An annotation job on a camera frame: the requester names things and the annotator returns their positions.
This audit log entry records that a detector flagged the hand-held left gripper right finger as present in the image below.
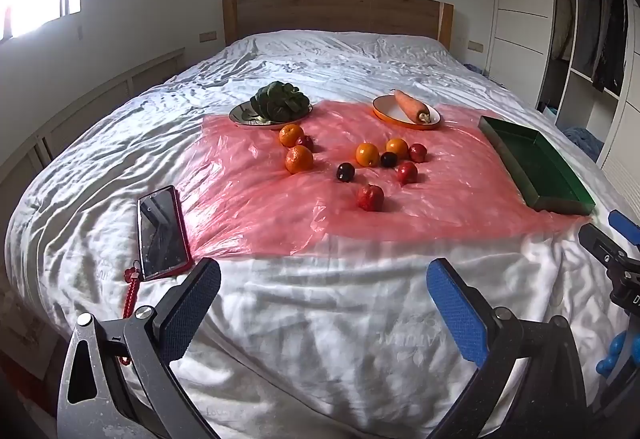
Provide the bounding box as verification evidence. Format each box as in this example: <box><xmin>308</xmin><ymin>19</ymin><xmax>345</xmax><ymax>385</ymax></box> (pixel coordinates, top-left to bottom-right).
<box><xmin>426</xmin><ymin>258</ymin><xmax>588</xmax><ymax>439</ymax></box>

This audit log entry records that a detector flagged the blue blanket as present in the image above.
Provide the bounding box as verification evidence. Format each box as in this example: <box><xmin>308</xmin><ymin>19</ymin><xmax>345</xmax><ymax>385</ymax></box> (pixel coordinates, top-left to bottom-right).
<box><xmin>562</xmin><ymin>126</ymin><xmax>606</xmax><ymax>160</ymax></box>

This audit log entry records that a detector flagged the bumpy orange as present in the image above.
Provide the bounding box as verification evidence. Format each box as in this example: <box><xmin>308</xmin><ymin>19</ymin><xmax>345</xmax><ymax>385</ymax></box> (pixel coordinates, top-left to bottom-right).
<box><xmin>278</xmin><ymin>123</ymin><xmax>305</xmax><ymax>148</ymax></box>
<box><xmin>284</xmin><ymin>145</ymin><xmax>315</xmax><ymax>174</ymax></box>

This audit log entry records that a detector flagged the pink plastic sheet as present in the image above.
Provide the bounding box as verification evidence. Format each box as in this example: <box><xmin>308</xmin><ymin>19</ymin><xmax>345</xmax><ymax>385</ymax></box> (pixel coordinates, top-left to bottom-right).
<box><xmin>186</xmin><ymin>100</ymin><xmax>588</xmax><ymax>260</ymax></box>

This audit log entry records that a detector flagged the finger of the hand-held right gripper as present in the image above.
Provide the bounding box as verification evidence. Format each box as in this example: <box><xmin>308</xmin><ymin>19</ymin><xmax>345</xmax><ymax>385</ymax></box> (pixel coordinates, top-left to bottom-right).
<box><xmin>579</xmin><ymin>223</ymin><xmax>640</xmax><ymax>270</ymax></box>
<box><xmin>609</xmin><ymin>210</ymin><xmax>640</xmax><ymax>247</ymax></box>

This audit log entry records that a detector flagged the phone in red case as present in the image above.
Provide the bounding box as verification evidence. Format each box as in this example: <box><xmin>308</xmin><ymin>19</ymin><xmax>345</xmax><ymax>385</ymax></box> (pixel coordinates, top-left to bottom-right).
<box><xmin>136</xmin><ymin>185</ymin><xmax>193</xmax><ymax>282</ymax></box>

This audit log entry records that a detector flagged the carrot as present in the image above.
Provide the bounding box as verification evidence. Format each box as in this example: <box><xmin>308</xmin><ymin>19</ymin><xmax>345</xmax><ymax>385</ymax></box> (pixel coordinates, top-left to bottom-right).
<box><xmin>393</xmin><ymin>89</ymin><xmax>432</xmax><ymax>124</ymax></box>

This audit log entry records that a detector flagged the wooden headboard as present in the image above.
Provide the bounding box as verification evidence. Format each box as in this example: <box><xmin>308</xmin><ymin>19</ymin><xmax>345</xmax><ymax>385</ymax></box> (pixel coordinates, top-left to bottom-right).
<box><xmin>222</xmin><ymin>0</ymin><xmax>454</xmax><ymax>47</ymax></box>

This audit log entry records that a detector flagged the orange-rimmed white plate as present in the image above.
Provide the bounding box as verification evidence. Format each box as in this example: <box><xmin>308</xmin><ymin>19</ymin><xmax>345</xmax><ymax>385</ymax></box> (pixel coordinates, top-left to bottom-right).
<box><xmin>371</xmin><ymin>94</ymin><xmax>443</xmax><ymax>127</ymax></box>

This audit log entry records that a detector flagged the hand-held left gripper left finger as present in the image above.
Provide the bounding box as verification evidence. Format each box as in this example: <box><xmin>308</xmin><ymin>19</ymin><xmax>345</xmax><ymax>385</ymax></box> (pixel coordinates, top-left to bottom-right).
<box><xmin>56</xmin><ymin>258</ymin><xmax>222</xmax><ymax>439</ymax></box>

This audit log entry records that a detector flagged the dark hanging garment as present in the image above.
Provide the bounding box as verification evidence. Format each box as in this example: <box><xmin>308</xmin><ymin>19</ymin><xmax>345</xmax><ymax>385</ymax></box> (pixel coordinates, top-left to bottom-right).
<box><xmin>582</xmin><ymin>0</ymin><xmax>628</xmax><ymax>94</ymax></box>

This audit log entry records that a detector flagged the patterned plate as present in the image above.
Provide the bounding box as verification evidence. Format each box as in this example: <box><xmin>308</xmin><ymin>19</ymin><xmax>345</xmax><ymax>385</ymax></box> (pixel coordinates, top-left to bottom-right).
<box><xmin>229</xmin><ymin>99</ymin><xmax>313</xmax><ymax>127</ymax></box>

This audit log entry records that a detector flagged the smooth orange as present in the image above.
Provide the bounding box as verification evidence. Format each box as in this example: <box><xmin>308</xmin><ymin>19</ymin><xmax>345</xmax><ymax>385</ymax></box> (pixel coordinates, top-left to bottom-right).
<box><xmin>385</xmin><ymin>137</ymin><xmax>410</xmax><ymax>160</ymax></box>
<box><xmin>355</xmin><ymin>142</ymin><xmax>380</xmax><ymax>168</ymax></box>

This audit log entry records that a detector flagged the person's right hand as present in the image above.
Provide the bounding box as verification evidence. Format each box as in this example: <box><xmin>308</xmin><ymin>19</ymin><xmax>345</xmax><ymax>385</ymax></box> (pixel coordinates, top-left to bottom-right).
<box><xmin>596</xmin><ymin>330</ymin><xmax>640</xmax><ymax>376</ymax></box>

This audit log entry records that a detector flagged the bok choy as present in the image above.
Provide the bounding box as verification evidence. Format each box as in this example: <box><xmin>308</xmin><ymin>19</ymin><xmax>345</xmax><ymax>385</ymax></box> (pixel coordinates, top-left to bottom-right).
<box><xmin>250</xmin><ymin>81</ymin><xmax>309</xmax><ymax>122</ymax></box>

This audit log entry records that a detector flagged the grey hanging garment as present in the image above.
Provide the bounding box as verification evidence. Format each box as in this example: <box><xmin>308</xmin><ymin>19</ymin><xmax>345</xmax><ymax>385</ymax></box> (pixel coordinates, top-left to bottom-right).
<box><xmin>555</xmin><ymin>0</ymin><xmax>576</xmax><ymax>62</ymax></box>

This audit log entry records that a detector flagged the red lanyard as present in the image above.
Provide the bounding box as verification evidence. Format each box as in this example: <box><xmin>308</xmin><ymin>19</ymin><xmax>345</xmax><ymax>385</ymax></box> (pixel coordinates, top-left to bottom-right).
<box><xmin>121</xmin><ymin>260</ymin><xmax>147</xmax><ymax>320</ymax></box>

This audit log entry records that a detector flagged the green tray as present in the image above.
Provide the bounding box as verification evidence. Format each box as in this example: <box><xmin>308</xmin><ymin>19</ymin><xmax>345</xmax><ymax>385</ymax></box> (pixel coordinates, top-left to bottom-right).
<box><xmin>477</xmin><ymin>115</ymin><xmax>597</xmax><ymax>216</ymax></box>

